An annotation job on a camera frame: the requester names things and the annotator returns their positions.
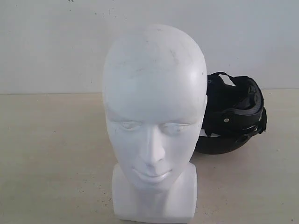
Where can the black helmet with tinted visor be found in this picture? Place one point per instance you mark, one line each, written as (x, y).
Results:
(234, 114)

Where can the white mannequin head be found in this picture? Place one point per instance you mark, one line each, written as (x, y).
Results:
(154, 95)

